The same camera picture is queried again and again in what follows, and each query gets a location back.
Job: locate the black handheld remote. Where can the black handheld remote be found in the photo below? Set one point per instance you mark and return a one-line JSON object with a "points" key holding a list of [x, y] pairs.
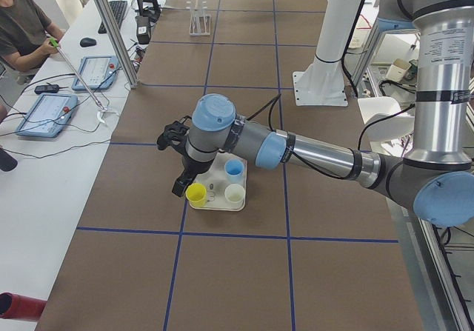
{"points": [[48, 88]]}

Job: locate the red cylinder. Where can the red cylinder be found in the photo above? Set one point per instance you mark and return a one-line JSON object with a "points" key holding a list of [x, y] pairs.
{"points": [[20, 307]]}

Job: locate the far blue teach pendant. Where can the far blue teach pendant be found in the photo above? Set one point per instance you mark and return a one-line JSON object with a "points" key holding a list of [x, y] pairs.
{"points": [[99, 72]]}

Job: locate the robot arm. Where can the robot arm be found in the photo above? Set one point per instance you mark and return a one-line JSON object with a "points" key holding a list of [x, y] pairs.
{"points": [[433, 179]]}

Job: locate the near blue teach pendant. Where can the near blue teach pendant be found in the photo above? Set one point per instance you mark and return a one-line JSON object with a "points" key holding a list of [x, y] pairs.
{"points": [[48, 116]]}

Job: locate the blue teach pendant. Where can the blue teach pendant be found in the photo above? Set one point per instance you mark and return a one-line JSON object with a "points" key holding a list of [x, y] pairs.
{"points": [[48, 116], [99, 72]]}

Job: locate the seated person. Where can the seated person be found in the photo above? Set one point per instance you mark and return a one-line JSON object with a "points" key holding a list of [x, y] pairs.
{"points": [[26, 32]]}

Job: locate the white chair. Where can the white chair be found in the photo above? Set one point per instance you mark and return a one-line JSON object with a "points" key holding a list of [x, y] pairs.
{"points": [[373, 109]]}

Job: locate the black keyboard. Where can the black keyboard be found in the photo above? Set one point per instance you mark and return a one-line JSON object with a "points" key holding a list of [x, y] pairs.
{"points": [[119, 10]]}

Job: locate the blue plastic cup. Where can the blue plastic cup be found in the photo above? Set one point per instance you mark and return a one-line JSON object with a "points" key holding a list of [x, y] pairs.
{"points": [[234, 169]]}

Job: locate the white plastic cup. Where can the white plastic cup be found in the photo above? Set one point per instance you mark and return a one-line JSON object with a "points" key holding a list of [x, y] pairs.
{"points": [[234, 193]]}

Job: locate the black computer mouse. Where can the black computer mouse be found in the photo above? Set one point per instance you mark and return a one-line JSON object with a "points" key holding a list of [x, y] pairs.
{"points": [[87, 42]]}

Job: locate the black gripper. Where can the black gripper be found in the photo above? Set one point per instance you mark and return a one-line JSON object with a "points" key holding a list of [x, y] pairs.
{"points": [[192, 166]]}

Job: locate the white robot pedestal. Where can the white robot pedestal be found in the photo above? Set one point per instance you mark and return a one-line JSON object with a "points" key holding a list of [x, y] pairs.
{"points": [[322, 83]]}

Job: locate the black power box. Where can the black power box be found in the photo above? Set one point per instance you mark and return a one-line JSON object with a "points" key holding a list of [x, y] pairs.
{"points": [[143, 29]]}

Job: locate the aluminium frame post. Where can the aluminium frame post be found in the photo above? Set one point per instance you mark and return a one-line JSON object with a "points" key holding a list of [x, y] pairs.
{"points": [[117, 42]]}

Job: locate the cream plastic tray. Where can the cream plastic tray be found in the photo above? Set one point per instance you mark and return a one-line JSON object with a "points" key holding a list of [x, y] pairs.
{"points": [[215, 181]]}

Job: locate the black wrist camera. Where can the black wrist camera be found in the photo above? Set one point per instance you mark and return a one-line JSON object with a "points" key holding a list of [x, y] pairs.
{"points": [[175, 136]]}

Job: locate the white wire cup rack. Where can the white wire cup rack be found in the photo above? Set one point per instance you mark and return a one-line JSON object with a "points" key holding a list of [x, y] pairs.
{"points": [[200, 19]]}

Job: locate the yellow plastic cup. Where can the yellow plastic cup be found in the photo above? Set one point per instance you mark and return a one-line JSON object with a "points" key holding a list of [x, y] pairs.
{"points": [[196, 194]]}

